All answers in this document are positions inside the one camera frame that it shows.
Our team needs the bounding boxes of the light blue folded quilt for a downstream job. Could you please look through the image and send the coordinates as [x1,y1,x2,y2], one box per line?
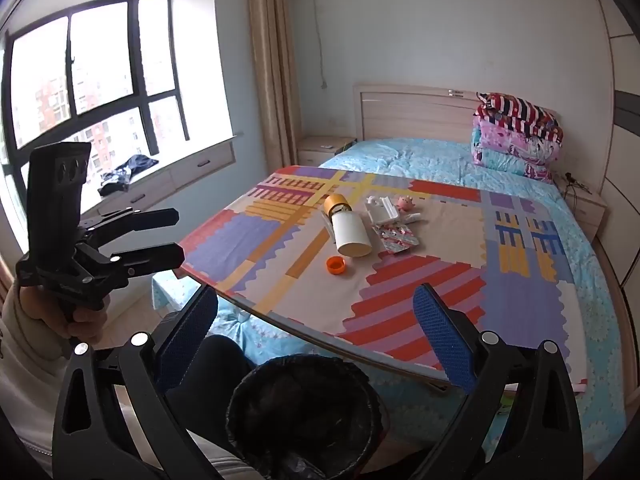
[472,147,556,182]

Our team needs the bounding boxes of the person's left forearm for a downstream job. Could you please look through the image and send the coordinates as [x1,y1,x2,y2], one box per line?
[0,285,76,468]

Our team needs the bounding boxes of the beige curtain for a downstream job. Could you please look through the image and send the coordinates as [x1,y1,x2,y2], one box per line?
[245,0,303,171]

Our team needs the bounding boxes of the beige nightstand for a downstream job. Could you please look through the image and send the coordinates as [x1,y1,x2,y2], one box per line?
[555,172,608,243]
[297,136,357,168]

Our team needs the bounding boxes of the person's left hand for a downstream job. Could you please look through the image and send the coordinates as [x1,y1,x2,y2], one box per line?
[17,285,112,347]

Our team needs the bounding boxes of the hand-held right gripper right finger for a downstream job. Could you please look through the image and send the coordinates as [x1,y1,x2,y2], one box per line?
[412,282,585,480]

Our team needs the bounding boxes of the silver blister pack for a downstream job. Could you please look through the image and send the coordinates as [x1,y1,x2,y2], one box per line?
[372,224,421,253]

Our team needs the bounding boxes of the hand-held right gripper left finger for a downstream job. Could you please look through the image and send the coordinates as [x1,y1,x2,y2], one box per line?
[51,284,221,480]

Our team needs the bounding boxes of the colourful patterned folding table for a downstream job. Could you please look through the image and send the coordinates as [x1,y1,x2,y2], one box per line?
[177,165,588,391]

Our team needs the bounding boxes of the beige window seat cabinet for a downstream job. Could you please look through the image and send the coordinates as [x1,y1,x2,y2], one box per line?
[75,139,236,221]

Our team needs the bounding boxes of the white cylinder container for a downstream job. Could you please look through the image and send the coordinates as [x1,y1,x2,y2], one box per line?
[330,210,373,259]

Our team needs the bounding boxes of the white wall cable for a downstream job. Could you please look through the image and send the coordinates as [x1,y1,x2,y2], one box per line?
[311,0,331,92]

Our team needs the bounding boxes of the black framed window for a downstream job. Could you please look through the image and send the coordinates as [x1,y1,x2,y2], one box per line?
[0,0,191,196]

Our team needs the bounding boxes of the pink printed folded quilt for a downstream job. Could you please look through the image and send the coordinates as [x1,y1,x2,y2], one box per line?
[471,119,561,163]

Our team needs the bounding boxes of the dark crumpled clothes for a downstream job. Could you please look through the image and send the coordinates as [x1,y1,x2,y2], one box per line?
[97,155,160,197]

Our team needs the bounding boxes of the black bin with liner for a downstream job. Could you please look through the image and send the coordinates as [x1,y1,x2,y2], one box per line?
[225,355,388,480]

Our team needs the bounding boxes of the black cable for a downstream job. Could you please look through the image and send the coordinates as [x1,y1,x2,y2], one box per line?
[562,172,593,196]

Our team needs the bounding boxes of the brown tape roll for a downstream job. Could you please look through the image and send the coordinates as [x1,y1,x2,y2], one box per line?
[322,192,351,218]

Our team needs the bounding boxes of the bed with blue sheet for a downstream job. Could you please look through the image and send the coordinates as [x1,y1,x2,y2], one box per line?
[150,137,628,466]

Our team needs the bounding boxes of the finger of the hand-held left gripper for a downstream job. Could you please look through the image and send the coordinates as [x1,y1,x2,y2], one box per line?
[75,242,184,302]
[79,207,180,250]

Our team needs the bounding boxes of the white wardrobe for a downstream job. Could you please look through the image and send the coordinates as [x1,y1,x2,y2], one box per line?
[595,0,640,301]

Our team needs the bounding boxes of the white plastic tray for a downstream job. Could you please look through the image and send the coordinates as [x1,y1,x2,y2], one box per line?
[365,196,401,224]

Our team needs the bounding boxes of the person's left leg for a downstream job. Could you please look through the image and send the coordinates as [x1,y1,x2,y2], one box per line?
[197,334,256,396]

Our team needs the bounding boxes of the beige wooden headboard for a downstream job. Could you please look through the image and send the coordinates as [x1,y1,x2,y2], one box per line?
[352,83,558,143]

